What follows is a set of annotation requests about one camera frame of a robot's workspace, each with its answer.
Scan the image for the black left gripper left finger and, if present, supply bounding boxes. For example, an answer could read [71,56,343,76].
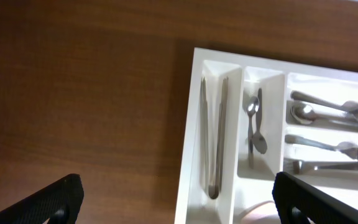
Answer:
[0,174,84,224]

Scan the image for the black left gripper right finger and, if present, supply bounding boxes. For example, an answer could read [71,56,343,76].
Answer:
[272,172,358,224]

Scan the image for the pink plastic knife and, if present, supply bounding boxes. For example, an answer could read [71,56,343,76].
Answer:
[239,201,281,224]

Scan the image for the silver fork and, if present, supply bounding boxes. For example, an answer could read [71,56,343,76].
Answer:
[285,134,358,161]
[283,158,358,175]

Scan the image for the small silver teaspoon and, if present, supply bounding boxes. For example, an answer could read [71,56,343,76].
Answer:
[252,88,268,154]

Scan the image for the metal tweezers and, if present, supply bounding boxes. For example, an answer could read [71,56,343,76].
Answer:
[200,77,228,200]

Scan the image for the large silver spoon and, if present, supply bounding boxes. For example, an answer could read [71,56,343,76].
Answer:
[290,104,358,128]
[290,90,358,123]

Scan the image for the small bent metal spoon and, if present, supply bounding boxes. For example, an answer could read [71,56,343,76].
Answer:
[246,96,260,169]

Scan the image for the white plastic cutlery tray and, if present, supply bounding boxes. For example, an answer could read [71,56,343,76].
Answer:
[175,49,358,223]

